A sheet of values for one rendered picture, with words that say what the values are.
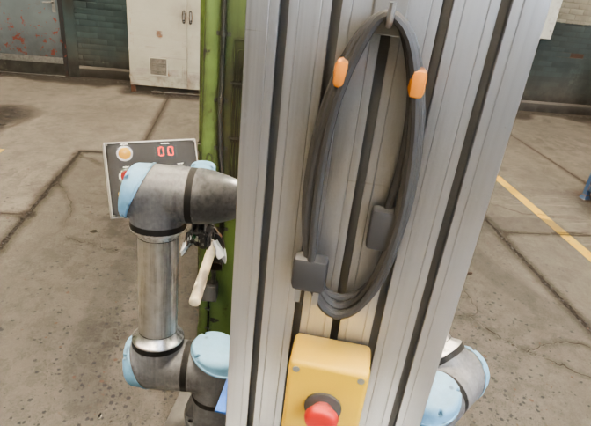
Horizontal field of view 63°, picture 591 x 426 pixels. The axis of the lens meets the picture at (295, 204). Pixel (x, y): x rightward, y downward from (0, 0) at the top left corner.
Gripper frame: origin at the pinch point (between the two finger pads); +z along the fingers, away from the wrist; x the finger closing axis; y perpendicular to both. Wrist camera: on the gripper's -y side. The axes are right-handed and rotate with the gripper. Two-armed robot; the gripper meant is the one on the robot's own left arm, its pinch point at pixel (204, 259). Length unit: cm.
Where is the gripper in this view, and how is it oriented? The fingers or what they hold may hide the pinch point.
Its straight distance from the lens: 165.3
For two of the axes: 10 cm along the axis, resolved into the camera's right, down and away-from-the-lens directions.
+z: -1.0, 8.9, 4.4
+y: -1.6, 4.2, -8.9
